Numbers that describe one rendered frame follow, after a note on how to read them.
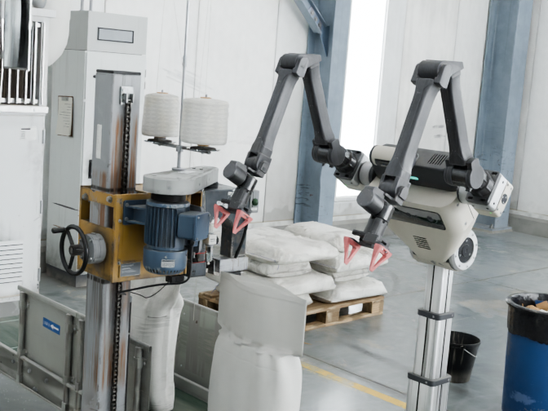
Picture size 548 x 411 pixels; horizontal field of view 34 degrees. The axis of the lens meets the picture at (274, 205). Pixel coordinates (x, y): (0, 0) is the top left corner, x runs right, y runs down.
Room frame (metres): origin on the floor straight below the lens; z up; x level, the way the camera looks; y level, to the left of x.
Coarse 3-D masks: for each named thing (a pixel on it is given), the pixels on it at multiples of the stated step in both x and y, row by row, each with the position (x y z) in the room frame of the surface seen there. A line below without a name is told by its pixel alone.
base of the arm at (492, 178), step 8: (488, 176) 2.87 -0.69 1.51; (496, 176) 2.89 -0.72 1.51; (488, 184) 2.85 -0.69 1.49; (496, 184) 2.88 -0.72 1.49; (472, 192) 2.88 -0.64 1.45; (480, 192) 2.86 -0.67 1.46; (488, 192) 2.87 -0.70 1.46; (472, 200) 2.89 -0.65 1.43; (480, 200) 2.88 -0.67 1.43; (488, 200) 2.86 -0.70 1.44
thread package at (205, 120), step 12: (192, 108) 3.05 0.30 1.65; (204, 108) 3.04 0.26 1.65; (216, 108) 3.05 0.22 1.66; (192, 120) 3.05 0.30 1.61; (204, 120) 3.04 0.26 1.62; (216, 120) 3.05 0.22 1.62; (180, 132) 3.10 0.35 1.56; (192, 132) 3.04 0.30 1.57; (204, 132) 3.04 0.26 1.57; (216, 132) 3.05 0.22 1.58; (204, 144) 3.05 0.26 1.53; (216, 144) 3.06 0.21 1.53
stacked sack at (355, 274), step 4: (364, 268) 6.72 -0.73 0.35; (320, 272) 6.56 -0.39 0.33; (324, 272) 6.54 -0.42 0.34; (340, 272) 6.53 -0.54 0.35; (344, 272) 6.56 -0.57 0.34; (348, 272) 6.59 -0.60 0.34; (352, 272) 6.61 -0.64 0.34; (356, 272) 6.64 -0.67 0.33; (360, 272) 6.68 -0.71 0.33; (364, 272) 6.70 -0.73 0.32; (368, 272) 6.72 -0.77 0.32; (332, 276) 6.50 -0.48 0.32; (336, 276) 6.48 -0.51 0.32; (340, 276) 6.50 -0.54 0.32; (344, 276) 6.52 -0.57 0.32; (348, 276) 6.58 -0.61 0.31; (352, 276) 6.61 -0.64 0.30; (356, 276) 6.65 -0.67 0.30; (360, 276) 6.68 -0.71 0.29; (364, 276) 6.72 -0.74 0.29; (336, 280) 6.49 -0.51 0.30; (340, 280) 6.52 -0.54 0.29; (344, 280) 6.55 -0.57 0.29; (348, 280) 6.60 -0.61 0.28
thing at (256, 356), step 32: (224, 288) 3.29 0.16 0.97; (256, 288) 3.23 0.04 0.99; (224, 320) 3.27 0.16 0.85; (256, 320) 3.06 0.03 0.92; (288, 320) 3.00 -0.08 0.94; (224, 352) 3.16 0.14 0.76; (256, 352) 3.01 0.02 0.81; (288, 352) 3.00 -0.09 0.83; (224, 384) 3.14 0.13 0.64; (256, 384) 3.00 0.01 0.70; (288, 384) 2.98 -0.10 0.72
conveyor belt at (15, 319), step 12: (0, 324) 4.52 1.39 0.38; (12, 324) 4.53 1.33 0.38; (0, 336) 4.31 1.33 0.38; (12, 336) 4.33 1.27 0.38; (12, 348) 4.14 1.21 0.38; (180, 396) 3.67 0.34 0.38; (192, 396) 3.68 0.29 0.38; (180, 408) 3.54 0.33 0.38; (192, 408) 3.55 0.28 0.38; (204, 408) 3.56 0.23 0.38
